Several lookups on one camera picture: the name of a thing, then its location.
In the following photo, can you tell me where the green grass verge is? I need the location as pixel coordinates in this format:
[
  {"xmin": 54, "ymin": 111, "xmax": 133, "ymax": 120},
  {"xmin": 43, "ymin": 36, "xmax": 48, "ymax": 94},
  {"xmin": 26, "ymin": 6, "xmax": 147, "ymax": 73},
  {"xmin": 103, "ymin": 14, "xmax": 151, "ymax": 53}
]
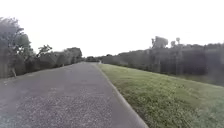
[{"xmin": 96, "ymin": 63, "xmax": 224, "ymax": 128}]

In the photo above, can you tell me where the grey asphalt path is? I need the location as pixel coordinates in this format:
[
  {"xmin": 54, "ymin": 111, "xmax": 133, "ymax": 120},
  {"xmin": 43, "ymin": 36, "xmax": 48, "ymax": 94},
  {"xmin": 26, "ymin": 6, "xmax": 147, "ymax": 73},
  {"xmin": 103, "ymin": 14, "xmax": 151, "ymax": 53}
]
[{"xmin": 0, "ymin": 61, "xmax": 150, "ymax": 128}]

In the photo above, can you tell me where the row of trees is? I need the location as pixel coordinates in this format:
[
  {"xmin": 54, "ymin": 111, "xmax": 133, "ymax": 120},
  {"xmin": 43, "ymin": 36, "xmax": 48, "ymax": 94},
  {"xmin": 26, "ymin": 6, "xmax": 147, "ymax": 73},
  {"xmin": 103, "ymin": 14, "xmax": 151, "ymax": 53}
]
[
  {"xmin": 85, "ymin": 35, "xmax": 224, "ymax": 87},
  {"xmin": 0, "ymin": 17, "xmax": 84, "ymax": 80}
]

